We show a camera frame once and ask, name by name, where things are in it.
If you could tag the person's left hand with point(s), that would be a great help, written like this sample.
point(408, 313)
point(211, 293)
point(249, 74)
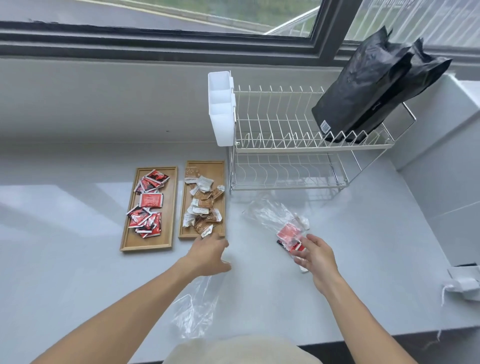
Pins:
point(206, 255)

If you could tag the person's right hand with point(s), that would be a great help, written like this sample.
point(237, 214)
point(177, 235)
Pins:
point(320, 262)

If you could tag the person's left thumb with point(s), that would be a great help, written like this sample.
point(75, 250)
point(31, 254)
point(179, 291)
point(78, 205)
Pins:
point(222, 267)

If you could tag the person's right thumb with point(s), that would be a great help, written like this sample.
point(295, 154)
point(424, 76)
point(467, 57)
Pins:
point(302, 265)

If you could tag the clear plastic bag with packets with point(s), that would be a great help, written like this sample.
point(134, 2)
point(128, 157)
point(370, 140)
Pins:
point(268, 215)

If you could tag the person's right forearm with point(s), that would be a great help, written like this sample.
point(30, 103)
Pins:
point(360, 322)

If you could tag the person's left forearm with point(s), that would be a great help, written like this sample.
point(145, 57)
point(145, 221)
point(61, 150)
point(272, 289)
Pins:
point(123, 318)

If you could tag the red sauce packet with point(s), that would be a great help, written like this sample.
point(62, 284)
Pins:
point(288, 234)

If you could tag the empty clear plastic bag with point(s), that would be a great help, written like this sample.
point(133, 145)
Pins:
point(195, 311)

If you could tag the pile of brown white packets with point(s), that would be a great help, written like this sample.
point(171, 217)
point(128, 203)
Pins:
point(202, 206)

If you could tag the pile of red packets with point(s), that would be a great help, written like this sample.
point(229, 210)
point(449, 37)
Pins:
point(148, 210)

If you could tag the wooden tray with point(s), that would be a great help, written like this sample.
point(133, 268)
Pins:
point(219, 168)
point(129, 240)

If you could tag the white plastic cutlery holder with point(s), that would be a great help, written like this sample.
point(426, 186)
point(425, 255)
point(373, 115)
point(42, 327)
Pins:
point(221, 112)

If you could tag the black plastic bag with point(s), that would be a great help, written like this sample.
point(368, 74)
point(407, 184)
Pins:
point(352, 97)
point(420, 75)

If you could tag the white outdoor railing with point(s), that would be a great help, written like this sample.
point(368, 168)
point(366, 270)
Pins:
point(412, 18)

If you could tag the dark window frame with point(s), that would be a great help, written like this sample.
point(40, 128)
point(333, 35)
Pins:
point(150, 43)

